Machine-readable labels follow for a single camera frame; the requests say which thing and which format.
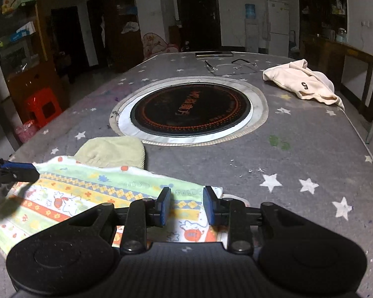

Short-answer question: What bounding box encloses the green patterned children's jacket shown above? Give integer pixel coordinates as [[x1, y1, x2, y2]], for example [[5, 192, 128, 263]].
[[0, 143, 227, 256]]

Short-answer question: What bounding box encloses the pink children's folding tent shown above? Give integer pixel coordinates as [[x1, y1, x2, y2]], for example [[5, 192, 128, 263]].
[[142, 32, 179, 61]]

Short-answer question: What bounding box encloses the red plastic stool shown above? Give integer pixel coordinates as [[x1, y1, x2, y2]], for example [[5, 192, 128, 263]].
[[24, 87, 62, 128]]

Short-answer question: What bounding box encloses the round black induction cooktop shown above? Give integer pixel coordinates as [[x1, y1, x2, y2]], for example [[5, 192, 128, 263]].
[[110, 76, 269, 147]]

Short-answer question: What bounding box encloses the cream garment with number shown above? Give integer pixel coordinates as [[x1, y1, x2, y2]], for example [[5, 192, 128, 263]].
[[263, 59, 344, 110]]

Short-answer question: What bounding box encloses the dark flat bar on table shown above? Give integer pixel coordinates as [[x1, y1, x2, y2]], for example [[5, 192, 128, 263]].
[[195, 51, 234, 59]]

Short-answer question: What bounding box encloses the dark wooden left cabinet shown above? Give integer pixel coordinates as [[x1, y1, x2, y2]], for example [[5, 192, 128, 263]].
[[109, 0, 143, 72]]

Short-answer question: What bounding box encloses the wooden side table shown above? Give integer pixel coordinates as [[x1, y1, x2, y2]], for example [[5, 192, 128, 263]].
[[300, 34, 373, 114]]

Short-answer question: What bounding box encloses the white water dispenser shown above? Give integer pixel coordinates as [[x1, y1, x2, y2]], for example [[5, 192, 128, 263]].
[[244, 3, 259, 53]]

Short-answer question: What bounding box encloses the white refrigerator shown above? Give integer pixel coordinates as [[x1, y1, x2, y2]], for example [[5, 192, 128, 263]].
[[266, 0, 290, 57]]

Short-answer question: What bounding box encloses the dark wooden entrance door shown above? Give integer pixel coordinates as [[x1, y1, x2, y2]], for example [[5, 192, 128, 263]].
[[177, 0, 222, 51]]

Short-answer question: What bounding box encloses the teal glass jar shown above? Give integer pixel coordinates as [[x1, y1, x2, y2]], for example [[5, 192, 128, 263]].
[[335, 28, 348, 43]]

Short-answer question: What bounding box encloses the dark wooden display shelf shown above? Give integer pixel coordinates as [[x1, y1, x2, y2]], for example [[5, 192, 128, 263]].
[[298, 0, 347, 40]]

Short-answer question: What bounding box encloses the black wire hanger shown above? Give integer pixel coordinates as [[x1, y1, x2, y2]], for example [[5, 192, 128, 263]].
[[204, 59, 258, 77]]

